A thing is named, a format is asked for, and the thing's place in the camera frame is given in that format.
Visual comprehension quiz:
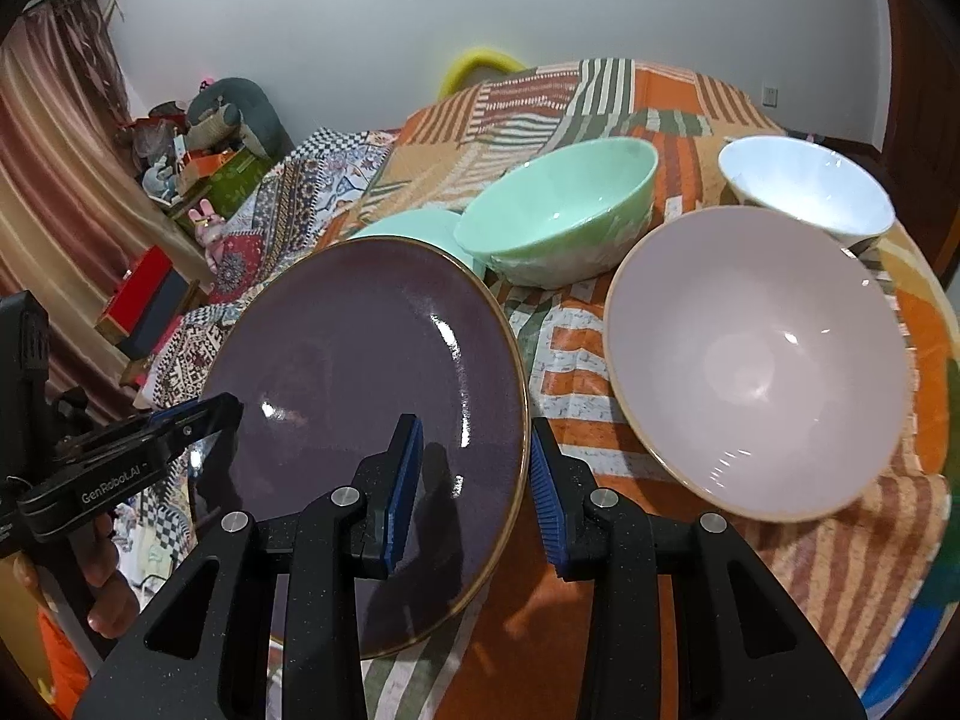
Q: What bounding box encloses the dark purple plate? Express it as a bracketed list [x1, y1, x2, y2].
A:
[195, 238, 530, 658]

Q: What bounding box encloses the pink wide bowl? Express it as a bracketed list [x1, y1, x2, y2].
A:
[604, 206, 911, 522]

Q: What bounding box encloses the mint green plate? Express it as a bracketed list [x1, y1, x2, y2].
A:
[352, 208, 487, 280]

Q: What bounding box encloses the mint green bowl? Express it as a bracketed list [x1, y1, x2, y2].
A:
[454, 137, 659, 289]

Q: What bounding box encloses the white bowl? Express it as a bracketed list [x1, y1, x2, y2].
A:
[718, 135, 895, 247]

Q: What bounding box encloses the person's left hand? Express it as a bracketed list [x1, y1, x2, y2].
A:
[80, 514, 140, 639]

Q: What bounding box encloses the red box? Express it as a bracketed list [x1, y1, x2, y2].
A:
[94, 245, 172, 344]

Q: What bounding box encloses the pink bunny toy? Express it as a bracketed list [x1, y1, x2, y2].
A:
[187, 199, 226, 273]

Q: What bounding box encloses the striped brown curtain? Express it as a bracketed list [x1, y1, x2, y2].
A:
[2, 0, 210, 419]

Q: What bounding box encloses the green cardboard box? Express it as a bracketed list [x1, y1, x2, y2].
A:
[166, 148, 274, 232]

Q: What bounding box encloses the patterned floral quilt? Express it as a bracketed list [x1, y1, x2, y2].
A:
[133, 127, 399, 571]

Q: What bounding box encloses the grey plush toy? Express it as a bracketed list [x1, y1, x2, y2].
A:
[185, 76, 293, 161]

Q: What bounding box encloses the yellow curved foam tube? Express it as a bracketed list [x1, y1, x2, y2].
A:
[438, 47, 526, 101]

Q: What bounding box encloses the wooden door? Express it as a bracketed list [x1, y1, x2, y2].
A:
[882, 0, 958, 283]

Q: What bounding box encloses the wall power socket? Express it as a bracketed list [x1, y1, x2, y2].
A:
[761, 86, 779, 107]

